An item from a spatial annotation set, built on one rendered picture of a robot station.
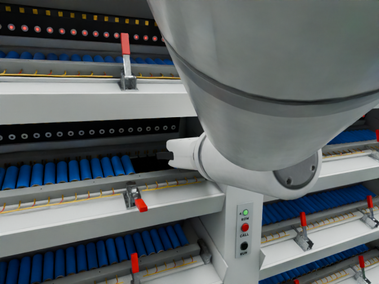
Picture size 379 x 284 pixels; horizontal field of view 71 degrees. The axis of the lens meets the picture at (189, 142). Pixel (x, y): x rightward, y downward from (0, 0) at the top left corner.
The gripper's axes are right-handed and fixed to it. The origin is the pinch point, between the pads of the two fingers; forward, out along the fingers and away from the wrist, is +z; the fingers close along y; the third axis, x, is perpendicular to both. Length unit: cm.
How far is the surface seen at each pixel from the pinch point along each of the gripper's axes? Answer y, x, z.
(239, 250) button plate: -10.5, 21.9, -3.3
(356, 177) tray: -47.7, 10.7, -4.2
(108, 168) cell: 14.3, 2.0, 2.3
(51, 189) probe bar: 24.1, 4.1, -2.0
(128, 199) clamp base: 12.2, 7.0, -4.9
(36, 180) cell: 26.4, 2.6, 1.3
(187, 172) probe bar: -0.4, 4.0, -2.0
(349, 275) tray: -57, 44, 7
